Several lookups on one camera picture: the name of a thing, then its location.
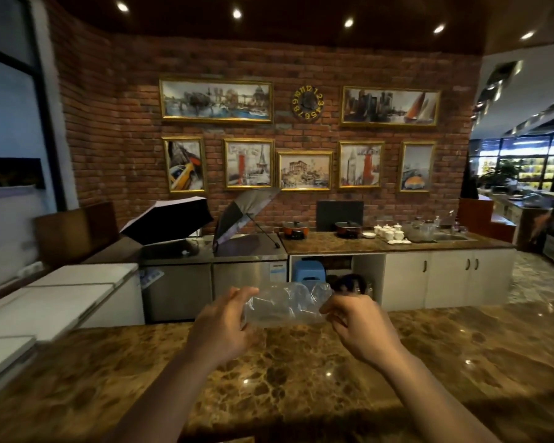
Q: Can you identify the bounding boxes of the person's left hand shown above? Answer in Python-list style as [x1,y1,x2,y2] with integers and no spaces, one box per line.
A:
[186,286,265,368]

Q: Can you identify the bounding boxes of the person's right hand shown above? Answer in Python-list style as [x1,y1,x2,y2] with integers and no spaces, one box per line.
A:
[319,293,405,370]

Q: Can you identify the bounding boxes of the clear crushed plastic bottle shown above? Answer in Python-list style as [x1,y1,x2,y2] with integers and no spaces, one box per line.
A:
[241,281,334,326]

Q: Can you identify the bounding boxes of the person's right forearm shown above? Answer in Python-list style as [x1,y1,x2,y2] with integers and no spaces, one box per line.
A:
[371,347,501,443]

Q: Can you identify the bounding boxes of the person's left forearm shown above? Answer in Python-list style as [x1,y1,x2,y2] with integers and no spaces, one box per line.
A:
[105,354,227,443]

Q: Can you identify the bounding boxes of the blue plastic stool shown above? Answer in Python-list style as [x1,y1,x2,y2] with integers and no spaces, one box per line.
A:
[292,260,327,291]

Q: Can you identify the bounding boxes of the stainless steel counter fridge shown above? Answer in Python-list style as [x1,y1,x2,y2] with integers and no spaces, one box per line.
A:
[140,232,290,324]

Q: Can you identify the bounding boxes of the grey open umbrella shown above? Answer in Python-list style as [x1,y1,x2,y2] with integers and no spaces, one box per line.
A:
[212,187,283,254]

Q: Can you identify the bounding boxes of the black rectangular board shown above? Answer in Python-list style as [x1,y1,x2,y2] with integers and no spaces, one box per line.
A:
[316,200,365,232]

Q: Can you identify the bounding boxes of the group of white lidded cups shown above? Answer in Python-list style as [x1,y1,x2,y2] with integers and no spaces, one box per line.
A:
[373,223,405,241]

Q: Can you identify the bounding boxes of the black open umbrella pink edge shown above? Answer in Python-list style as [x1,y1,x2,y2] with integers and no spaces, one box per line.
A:
[119,197,214,247]

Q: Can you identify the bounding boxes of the glass jars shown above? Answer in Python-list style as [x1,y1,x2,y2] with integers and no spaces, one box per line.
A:
[405,218,438,241]

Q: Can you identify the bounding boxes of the white base cabinet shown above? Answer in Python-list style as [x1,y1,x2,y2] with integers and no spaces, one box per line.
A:
[288,248,518,312]

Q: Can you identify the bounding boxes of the framed old buildings painting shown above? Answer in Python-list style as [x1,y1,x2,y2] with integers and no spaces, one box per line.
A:
[276,150,334,192]

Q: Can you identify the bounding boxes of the framed clock tower painting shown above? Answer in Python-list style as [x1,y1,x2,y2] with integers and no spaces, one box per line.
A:
[338,141,385,189]

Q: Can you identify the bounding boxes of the framed yellow taxi painting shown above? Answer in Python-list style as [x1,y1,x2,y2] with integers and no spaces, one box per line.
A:
[162,136,207,194]

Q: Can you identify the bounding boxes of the framed orange car painting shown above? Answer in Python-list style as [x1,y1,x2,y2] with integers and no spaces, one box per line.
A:
[399,141,437,194]

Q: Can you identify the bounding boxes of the brown wooden cabinet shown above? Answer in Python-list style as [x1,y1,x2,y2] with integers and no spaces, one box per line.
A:
[34,201,120,269]

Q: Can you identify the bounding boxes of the white chest freezer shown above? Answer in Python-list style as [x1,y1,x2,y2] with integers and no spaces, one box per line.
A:
[0,263,145,390]

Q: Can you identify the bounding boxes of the wide framed river city painting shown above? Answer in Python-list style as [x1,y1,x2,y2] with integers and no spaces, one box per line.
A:
[159,77,274,124]

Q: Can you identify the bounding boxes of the wide framed sailboat painting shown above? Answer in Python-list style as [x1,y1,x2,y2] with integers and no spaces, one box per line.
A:
[341,86,441,128]

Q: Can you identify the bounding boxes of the green potted plant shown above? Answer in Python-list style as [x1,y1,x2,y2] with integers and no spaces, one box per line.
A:
[480,159,525,190]

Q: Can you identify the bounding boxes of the round gold numeral wall clock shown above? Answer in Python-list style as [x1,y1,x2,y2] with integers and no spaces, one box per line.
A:
[292,86,325,122]

